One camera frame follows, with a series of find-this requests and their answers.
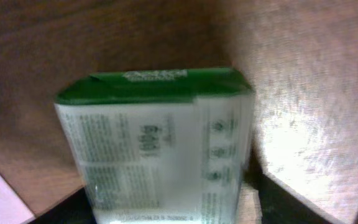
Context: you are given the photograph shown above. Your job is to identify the green white soap box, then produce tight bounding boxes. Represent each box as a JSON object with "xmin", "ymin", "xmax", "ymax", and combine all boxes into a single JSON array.
[{"xmin": 54, "ymin": 67, "xmax": 254, "ymax": 224}]

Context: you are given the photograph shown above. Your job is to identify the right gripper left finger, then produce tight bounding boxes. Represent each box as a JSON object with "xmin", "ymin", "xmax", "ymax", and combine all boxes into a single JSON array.
[{"xmin": 29, "ymin": 188, "xmax": 96, "ymax": 224}]

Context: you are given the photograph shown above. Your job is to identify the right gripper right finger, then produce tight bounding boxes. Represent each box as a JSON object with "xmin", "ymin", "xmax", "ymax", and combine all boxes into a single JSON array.
[{"xmin": 258, "ymin": 174, "xmax": 337, "ymax": 224}]

